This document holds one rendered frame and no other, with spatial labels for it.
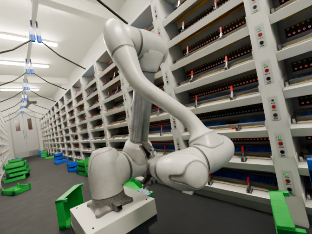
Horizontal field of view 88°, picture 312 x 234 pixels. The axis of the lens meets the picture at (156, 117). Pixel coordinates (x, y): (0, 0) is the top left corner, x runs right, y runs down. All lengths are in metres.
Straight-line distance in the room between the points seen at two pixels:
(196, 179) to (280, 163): 0.71
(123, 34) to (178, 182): 0.55
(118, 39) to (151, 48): 0.16
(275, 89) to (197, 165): 0.70
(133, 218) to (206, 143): 0.47
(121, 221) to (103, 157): 0.27
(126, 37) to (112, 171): 0.58
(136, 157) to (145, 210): 0.24
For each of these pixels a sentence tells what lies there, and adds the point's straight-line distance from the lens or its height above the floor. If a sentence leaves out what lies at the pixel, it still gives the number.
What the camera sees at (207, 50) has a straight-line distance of 1.22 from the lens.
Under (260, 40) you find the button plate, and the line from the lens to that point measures 1.09.
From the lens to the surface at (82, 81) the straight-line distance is 3.28.
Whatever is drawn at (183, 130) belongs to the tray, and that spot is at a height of 0.53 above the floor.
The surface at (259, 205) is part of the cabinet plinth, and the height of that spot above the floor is 0.03.
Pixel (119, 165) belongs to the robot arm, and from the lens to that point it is 0.83.
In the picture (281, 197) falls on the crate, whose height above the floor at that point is 0.20.
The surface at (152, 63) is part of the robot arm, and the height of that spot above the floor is 0.90.
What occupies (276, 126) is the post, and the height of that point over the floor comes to 0.51.
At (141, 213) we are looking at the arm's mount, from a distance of 0.84.
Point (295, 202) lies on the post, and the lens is 1.15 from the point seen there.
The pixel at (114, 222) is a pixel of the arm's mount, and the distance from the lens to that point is 0.78.
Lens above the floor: 0.63
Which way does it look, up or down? 2 degrees up
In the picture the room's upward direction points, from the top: 10 degrees counter-clockwise
